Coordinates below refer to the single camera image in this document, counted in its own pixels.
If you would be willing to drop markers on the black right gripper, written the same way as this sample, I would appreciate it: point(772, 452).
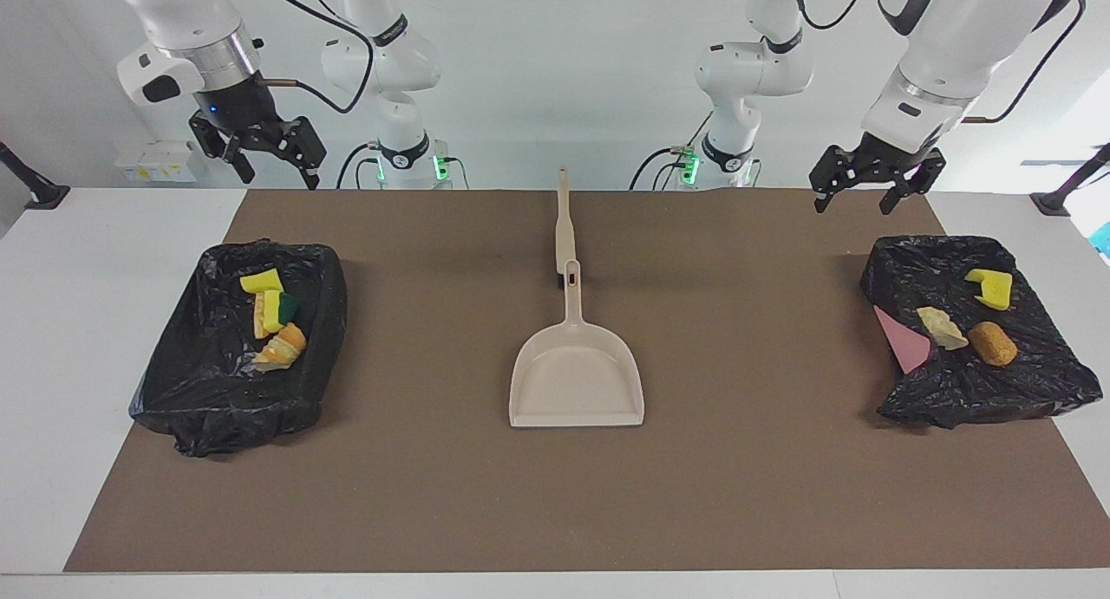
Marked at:
point(238, 109)

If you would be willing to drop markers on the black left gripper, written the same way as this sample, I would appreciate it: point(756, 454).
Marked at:
point(884, 164)

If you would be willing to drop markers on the small yellow sponge piece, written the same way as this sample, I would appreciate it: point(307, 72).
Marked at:
point(260, 282)

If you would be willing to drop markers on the notched yellow sponge piece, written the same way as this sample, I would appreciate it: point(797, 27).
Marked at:
point(993, 289)

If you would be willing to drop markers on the small striped croissant piece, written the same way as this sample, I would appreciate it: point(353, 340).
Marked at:
point(943, 328)

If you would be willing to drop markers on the green and yellow sponge piece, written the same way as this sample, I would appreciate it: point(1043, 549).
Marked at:
point(272, 311)

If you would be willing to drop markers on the pale bread piece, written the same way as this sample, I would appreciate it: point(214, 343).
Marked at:
point(258, 322)

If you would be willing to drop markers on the brown bread roll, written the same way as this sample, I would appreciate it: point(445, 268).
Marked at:
point(993, 343)

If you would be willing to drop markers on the large striped croissant piece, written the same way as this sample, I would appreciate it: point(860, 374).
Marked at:
point(282, 349)

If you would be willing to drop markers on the beige brush with black bristles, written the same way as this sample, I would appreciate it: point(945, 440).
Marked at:
point(564, 226)

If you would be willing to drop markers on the beige plastic dustpan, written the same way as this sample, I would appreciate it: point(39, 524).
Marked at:
point(577, 382)

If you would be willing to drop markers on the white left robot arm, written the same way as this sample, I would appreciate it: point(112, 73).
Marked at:
point(963, 44)

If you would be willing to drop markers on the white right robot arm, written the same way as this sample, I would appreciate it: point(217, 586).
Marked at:
point(199, 18)

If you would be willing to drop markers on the pink bin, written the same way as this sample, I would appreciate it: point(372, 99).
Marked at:
point(906, 348)

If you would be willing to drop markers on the black bag lined bin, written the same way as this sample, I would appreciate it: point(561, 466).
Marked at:
point(199, 400)

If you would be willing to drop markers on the crumpled black trash bag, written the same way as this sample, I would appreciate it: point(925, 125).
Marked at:
point(1041, 382)

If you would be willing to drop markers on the teal object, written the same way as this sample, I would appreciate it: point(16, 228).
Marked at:
point(1103, 239)

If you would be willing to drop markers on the brown table mat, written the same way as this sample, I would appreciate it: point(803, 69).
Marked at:
point(555, 512)

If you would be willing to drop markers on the white wall socket boxes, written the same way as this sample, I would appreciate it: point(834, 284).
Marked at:
point(160, 161)

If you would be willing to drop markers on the black camera stand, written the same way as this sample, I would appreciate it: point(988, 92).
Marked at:
point(43, 196)
point(1054, 203)

